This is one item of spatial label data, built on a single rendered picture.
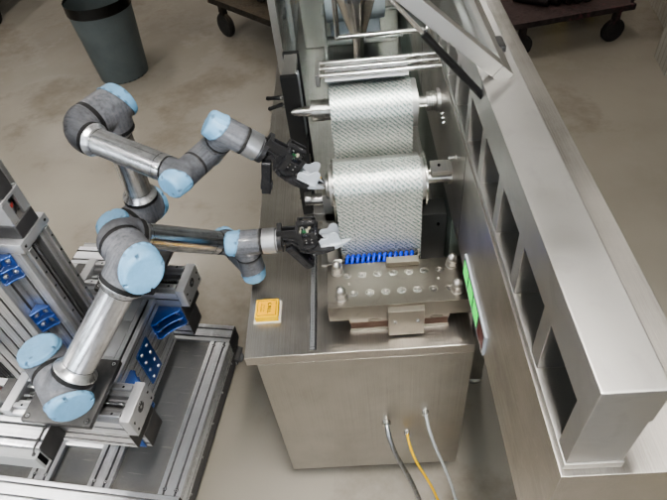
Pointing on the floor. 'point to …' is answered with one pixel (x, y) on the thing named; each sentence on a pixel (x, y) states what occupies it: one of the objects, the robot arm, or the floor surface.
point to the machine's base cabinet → (368, 408)
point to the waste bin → (109, 38)
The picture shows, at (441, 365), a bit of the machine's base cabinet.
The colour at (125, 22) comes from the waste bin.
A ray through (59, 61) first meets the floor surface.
